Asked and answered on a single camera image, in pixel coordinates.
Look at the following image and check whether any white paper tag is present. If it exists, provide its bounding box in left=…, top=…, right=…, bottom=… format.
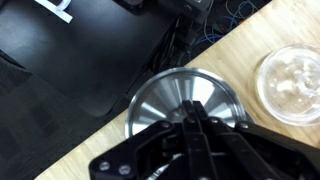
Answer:
left=34, top=0, right=74, bottom=25

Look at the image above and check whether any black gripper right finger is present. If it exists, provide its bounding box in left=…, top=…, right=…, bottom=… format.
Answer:
left=194, top=101, right=320, bottom=180

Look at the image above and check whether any silver metal plate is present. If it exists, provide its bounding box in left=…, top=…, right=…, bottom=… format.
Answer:
left=124, top=66, right=248, bottom=141

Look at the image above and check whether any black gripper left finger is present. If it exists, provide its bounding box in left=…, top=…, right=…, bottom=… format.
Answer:
left=87, top=99, right=202, bottom=180

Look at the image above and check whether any large clear glass bowl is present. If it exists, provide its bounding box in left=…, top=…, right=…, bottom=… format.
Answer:
left=254, top=44, right=320, bottom=128

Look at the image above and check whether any black cable bundle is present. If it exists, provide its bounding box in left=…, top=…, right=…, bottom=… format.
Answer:
left=145, top=0, right=215, bottom=69

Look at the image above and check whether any blue cable bundle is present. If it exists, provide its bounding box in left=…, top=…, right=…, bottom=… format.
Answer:
left=195, top=0, right=262, bottom=48

